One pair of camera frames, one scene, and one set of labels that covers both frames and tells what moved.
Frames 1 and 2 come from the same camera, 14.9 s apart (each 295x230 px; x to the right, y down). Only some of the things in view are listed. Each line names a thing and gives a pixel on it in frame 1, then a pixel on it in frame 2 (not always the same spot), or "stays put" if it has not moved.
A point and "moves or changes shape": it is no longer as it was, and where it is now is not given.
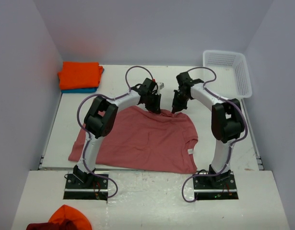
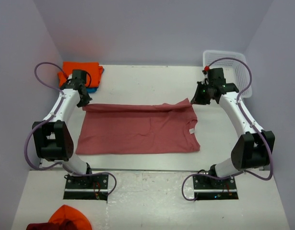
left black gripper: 155,108 → 84,102
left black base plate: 88,187 stays put
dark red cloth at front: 64,225 stays put
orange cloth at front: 66,212 stays put
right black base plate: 221,186 stays put
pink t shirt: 141,140 moves or changes shape
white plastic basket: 233,80 stays put
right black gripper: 176,106 → 197,99
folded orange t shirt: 79,75 stays put
